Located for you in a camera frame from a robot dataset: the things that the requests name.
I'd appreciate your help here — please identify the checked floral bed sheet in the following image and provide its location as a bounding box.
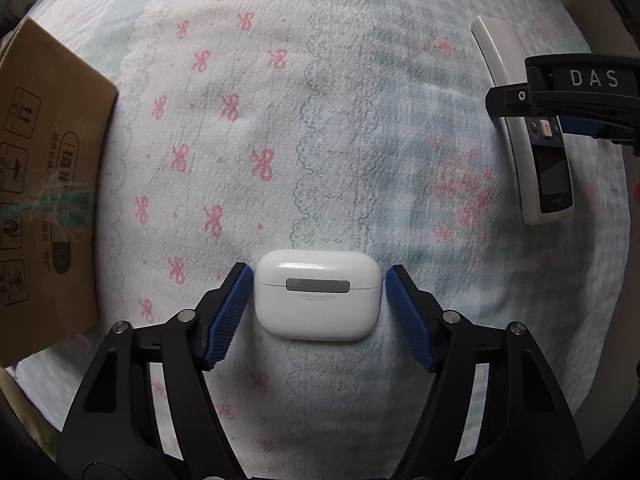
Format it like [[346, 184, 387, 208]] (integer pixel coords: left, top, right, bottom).
[[10, 0, 637, 480]]

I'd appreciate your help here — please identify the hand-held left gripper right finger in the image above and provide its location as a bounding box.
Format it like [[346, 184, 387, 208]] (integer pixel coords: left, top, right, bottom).
[[386, 264, 584, 480]]

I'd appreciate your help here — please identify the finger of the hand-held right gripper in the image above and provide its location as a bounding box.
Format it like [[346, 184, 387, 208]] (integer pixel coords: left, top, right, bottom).
[[487, 85, 640, 127], [560, 117, 640, 157]]

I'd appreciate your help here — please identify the white remote control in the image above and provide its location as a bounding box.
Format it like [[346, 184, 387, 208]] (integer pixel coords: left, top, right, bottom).
[[471, 15, 577, 226]]

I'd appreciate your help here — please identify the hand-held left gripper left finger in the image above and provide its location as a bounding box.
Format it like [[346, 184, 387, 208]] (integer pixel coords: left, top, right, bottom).
[[56, 262, 254, 480]]

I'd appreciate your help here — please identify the white earbuds case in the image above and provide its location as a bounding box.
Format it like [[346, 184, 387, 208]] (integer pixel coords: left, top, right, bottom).
[[254, 249, 383, 343]]

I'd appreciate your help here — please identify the cardboard box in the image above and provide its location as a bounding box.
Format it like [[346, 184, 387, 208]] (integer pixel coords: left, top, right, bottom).
[[0, 17, 120, 369]]

